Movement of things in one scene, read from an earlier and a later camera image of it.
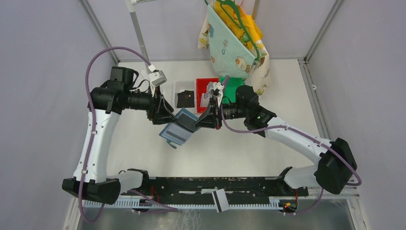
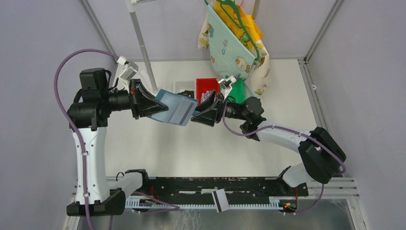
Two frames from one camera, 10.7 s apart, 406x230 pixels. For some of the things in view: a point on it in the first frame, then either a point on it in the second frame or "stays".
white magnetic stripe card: (220, 201) stays
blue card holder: (174, 133) → (181, 108)
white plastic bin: (181, 86) stays
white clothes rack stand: (131, 5) stays
